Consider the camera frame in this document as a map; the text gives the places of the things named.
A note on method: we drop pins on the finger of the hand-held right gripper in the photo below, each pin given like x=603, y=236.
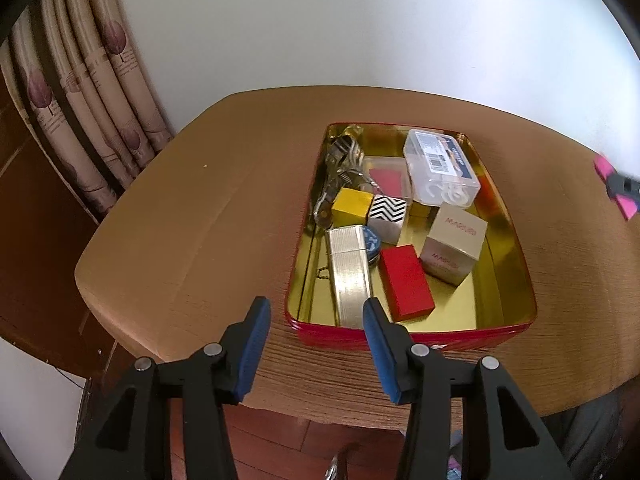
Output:
x=622, y=186

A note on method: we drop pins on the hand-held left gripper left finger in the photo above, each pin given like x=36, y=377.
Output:
x=252, y=355

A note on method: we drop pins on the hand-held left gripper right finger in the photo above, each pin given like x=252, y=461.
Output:
x=380, y=355

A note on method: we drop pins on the magenta block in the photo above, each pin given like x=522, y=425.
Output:
x=602, y=166

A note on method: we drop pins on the red block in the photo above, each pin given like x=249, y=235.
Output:
x=405, y=282

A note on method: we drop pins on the red tin box gold inside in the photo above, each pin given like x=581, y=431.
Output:
x=450, y=310

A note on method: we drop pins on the silver ribbed metal box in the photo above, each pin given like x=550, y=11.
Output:
x=350, y=275

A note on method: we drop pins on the beige carton box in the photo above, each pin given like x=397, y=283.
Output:
x=452, y=245

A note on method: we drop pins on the black white zigzag cube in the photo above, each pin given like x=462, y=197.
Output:
x=387, y=210

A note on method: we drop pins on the yellow orange striped cube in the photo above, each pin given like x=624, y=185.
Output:
x=350, y=207

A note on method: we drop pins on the clear box with red contents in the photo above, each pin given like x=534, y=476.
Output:
x=387, y=180

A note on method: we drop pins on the clear plastic box with label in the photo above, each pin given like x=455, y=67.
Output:
x=440, y=160

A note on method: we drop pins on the large metal clip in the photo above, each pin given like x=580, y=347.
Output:
x=340, y=155

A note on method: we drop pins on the pink slipper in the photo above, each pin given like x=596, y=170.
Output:
x=454, y=467

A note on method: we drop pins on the person's grey trousers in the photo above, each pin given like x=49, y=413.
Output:
x=590, y=435

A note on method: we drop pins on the brown wooden wardrobe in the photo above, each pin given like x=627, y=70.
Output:
x=35, y=260

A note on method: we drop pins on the beige floral curtain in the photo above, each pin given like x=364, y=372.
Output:
x=100, y=85

